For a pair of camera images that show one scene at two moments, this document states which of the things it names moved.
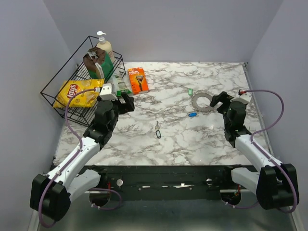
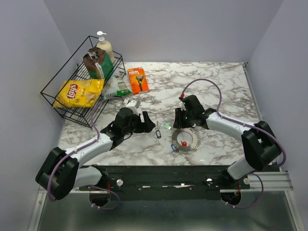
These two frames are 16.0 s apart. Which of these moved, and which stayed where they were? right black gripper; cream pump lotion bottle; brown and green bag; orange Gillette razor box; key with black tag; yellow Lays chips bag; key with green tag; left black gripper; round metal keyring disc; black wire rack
Moved: right black gripper; round metal keyring disc; left black gripper; key with green tag
Stayed: brown and green bag; key with black tag; yellow Lays chips bag; orange Gillette razor box; black wire rack; cream pump lotion bottle
